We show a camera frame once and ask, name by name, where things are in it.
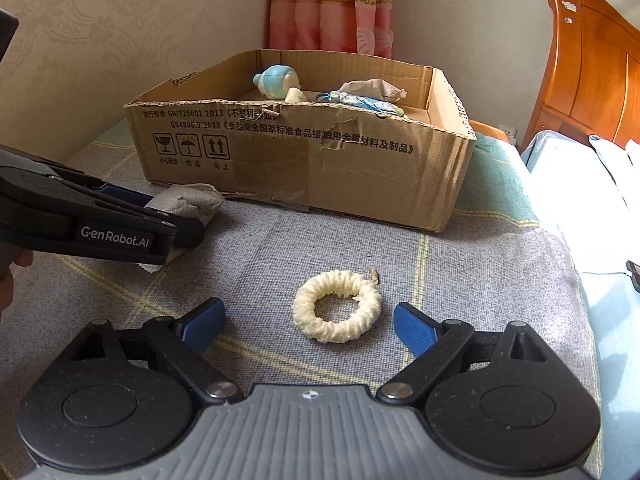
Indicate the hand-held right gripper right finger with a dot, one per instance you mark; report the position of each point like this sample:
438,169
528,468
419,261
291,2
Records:
415,327

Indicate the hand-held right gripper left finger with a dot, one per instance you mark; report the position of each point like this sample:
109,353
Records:
202,322

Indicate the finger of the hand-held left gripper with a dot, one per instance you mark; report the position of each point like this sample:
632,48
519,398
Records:
120,194
190,235

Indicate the grey fabric pouch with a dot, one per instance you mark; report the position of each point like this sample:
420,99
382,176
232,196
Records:
192,200
372,87

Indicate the cream fabric scrunchie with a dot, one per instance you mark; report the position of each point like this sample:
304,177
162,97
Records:
310,310

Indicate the brown cardboard box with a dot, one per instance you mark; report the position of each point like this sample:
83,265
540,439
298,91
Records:
350,175

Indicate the blue round plush toy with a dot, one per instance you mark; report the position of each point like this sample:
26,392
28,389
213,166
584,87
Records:
275,82

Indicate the blue embroidered sachet with tassel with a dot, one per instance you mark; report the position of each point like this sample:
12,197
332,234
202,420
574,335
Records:
365,104

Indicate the person's left hand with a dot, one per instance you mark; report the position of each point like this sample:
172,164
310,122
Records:
10,290

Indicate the small tan scrap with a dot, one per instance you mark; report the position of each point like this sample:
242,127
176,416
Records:
375,275

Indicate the plaid grey green blanket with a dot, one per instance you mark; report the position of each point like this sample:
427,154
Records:
250,270

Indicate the light blue bed sheet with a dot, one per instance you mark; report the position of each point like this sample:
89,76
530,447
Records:
600,260

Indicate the black phone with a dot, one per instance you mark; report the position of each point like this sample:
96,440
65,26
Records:
635,276

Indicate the light blue pillow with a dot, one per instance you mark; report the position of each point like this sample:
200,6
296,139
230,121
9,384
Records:
617,165

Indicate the pink patterned curtain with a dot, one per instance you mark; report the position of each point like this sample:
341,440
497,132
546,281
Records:
330,5

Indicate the orange wooden headboard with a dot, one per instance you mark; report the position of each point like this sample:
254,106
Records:
590,70

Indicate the wooden bed frame edge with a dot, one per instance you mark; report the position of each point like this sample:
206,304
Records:
487,131

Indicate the white wall socket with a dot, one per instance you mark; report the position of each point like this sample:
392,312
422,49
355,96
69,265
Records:
511,133

